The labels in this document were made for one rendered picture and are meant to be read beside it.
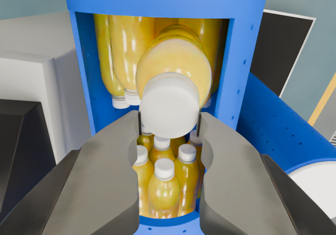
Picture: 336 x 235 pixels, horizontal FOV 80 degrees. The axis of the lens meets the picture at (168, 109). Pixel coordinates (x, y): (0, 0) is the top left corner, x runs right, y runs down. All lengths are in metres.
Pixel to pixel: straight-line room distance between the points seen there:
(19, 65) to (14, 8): 1.38
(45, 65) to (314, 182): 0.73
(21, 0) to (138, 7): 1.52
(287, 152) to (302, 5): 1.15
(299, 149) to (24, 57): 0.72
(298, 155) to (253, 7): 0.53
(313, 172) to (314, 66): 1.23
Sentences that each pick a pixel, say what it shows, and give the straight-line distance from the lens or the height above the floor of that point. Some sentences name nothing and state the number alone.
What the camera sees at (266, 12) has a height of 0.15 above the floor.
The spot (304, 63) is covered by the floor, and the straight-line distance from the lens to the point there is 1.81.
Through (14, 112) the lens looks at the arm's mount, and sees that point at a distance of 0.37.
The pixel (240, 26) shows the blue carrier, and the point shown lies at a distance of 0.26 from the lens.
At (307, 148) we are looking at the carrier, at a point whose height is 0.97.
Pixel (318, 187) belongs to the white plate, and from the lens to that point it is 0.78.
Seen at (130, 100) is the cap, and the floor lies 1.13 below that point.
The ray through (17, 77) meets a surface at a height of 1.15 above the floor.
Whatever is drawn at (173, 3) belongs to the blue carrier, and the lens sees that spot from 0.21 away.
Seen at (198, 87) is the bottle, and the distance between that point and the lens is 0.15.
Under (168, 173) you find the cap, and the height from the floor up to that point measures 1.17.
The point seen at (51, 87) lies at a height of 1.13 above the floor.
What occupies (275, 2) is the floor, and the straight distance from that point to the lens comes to 1.60.
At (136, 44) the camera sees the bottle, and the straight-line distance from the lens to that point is 0.31.
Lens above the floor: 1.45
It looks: 61 degrees down
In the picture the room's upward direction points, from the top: 180 degrees clockwise
